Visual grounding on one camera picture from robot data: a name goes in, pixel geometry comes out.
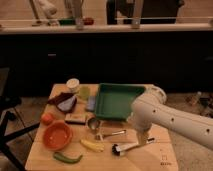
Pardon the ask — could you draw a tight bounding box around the white round container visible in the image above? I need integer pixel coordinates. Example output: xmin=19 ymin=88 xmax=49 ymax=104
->
xmin=66 ymin=78 xmax=80 ymax=93

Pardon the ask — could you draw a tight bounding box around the green chili pepper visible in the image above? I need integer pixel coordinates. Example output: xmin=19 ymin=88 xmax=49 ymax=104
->
xmin=53 ymin=152 xmax=82 ymax=164

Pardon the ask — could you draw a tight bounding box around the blue sponge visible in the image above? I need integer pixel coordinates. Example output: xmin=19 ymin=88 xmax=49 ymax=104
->
xmin=86 ymin=96 xmax=96 ymax=112

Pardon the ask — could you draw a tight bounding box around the wooden block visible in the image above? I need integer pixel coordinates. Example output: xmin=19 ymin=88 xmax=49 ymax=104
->
xmin=65 ymin=114 xmax=86 ymax=124

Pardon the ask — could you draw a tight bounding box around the green plastic tray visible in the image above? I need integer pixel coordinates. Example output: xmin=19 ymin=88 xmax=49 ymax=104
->
xmin=94 ymin=83 xmax=145 ymax=121

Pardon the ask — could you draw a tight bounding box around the pale yellow cup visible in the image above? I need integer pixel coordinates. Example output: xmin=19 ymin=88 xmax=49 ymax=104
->
xmin=78 ymin=86 xmax=90 ymax=100

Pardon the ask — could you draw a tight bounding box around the small orange tomato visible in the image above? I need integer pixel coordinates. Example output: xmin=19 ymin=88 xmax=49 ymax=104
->
xmin=41 ymin=113 xmax=54 ymax=125

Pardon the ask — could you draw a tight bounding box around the silver measuring cup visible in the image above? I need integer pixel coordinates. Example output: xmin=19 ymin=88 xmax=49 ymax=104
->
xmin=87 ymin=117 xmax=101 ymax=131

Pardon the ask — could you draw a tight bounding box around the black chair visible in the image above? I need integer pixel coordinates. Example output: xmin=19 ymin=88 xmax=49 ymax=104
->
xmin=0 ymin=68 xmax=39 ymax=171

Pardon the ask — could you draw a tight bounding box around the dark red cloth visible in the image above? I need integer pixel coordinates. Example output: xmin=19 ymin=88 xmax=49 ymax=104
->
xmin=47 ymin=92 xmax=74 ymax=105

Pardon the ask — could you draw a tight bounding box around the white black dish brush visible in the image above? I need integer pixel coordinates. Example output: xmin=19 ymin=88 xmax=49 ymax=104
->
xmin=111 ymin=137 xmax=156 ymax=157

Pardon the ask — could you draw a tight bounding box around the red bowl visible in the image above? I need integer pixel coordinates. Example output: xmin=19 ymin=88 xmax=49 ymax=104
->
xmin=42 ymin=121 xmax=73 ymax=151

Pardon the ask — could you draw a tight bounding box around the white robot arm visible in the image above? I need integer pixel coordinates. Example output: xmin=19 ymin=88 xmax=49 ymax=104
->
xmin=128 ymin=86 xmax=213 ymax=150

